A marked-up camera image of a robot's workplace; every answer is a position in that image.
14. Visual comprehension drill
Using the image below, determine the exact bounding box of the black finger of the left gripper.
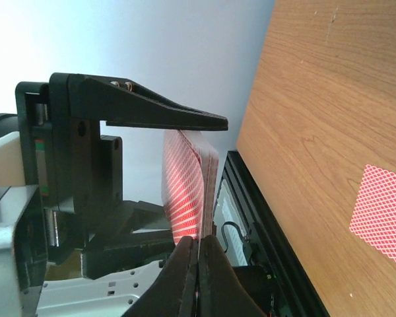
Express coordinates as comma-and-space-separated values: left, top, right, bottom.
49, 73, 228, 131
81, 201, 175, 279

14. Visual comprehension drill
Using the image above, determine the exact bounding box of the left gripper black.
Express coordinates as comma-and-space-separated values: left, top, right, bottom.
15, 81, 123, 264

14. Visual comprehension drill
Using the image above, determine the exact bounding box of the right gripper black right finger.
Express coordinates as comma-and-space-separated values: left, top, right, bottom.
197, 235, 265, 317

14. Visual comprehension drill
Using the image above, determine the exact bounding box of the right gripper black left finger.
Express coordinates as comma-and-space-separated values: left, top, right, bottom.
123, 236, 198, 316

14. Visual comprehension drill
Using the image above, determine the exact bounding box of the red playing card deck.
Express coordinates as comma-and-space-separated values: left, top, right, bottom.
161, 130, 219, 244

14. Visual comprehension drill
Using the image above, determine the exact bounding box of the red card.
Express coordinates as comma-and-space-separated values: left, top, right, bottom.
349, 164, 396, 263

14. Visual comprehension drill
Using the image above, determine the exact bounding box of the red card being drawn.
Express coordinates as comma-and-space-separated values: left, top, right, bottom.
162, 130, 204, 244

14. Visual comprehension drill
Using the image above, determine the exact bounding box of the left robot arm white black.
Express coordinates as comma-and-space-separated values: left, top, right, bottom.
0, 73, 228, 316

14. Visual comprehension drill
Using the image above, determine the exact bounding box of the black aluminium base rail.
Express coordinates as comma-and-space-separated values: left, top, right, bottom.
214, 151, 329, 316

